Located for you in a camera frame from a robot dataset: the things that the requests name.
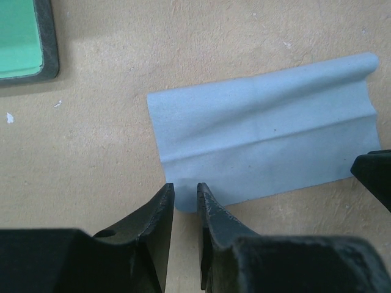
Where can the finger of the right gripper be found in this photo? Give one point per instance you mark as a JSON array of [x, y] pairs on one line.
[[373, 170]]

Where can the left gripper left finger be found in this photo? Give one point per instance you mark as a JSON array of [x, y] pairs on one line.
[[129, 256]]

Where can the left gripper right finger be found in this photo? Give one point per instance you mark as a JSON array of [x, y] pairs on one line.
[[234, 258]]

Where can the light blue cleaning cloth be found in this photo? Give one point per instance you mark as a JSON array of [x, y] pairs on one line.
[[253, 137]]

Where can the blue-grey glasses case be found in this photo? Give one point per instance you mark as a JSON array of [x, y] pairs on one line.
[[29, 51]]

